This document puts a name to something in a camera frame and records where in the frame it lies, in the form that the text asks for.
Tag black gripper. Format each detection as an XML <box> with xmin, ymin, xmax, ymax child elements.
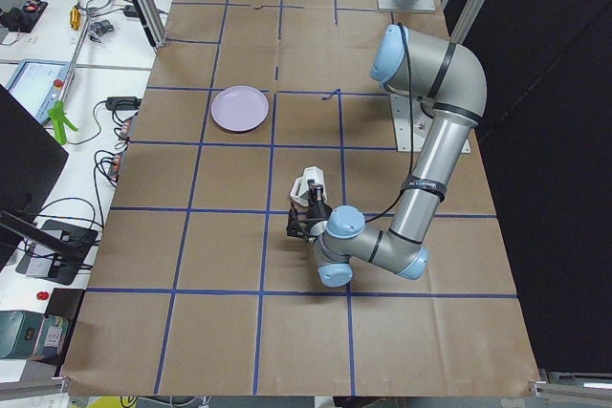
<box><xmin>306</xmin><ymin>180</ymin><xmax>332</xmax><ymax>225</ymax></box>

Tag white faceted cup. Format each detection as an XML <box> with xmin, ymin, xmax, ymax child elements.
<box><xmin>290</xmin><ymin>166</ymin><xmax>327</xmax><ymax>207</ymax></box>

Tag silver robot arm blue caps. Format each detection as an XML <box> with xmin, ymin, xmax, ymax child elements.
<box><xmin>314</xmin><ymin>24</ymin><xmax>487</xmax><ymax>288</ymax></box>

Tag lilac plate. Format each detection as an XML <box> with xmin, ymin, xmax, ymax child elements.
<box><xmin>211</xmin><ymin>85</ymin><xmax>269</xmax><ymax>132</ymax></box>

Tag brown paper mat blue grid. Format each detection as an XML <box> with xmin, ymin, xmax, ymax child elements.
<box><xmin>64</xmin><ymin>0</ymin><xmax>537</xmax><ymax>397</ymax></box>

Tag black power adapter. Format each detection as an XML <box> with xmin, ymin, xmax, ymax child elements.
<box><xmin>105</xmin><ymin>97</ymin><xmax>142</xmax><ymax>111</ymax></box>

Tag grey metal clamp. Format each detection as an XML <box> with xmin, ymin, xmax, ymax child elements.
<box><xmin>89</xmin><ymin>20</ymin><xmax>115</xmax><ymax>43</ymax></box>

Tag black monitor stand base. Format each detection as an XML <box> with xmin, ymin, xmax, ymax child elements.
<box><xmin>15</xmin><ymin>220</ymin><xmax>98</xmax><ymax>286</ymax></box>

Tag black monitor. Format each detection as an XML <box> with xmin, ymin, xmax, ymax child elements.
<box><xmin>0</xmin><ymin>84</ymin><xmax>71</xmax><ymax>270</ymax></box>

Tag teach pendant tablet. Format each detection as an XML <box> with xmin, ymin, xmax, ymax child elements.
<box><xmin>7</xmin><ymin>58</ymin><xmax>69</xmax><ymax>125</ymax></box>

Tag green electrical box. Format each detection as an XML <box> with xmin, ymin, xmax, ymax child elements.
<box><xmin>1</xmin><ymin>311</ymin><xmax>44</xmax><ymax>359</ymax></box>

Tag black red device box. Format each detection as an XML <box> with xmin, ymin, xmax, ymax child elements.
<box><xmin>1</xmin><ymin>0</ymin><xmax>48</xmax><ymax>33</ymax></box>

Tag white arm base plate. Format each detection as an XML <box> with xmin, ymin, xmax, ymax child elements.
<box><xmin>390</xmin><ymin>93</ymin><xmax>472</xmax><ymax>154</ymax></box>

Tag reacher grabber green handle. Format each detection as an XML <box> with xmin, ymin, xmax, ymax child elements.
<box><xmin>48</xmin><ymin>9</ymin><xmax>93</xmax><ymax>145</ymax></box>

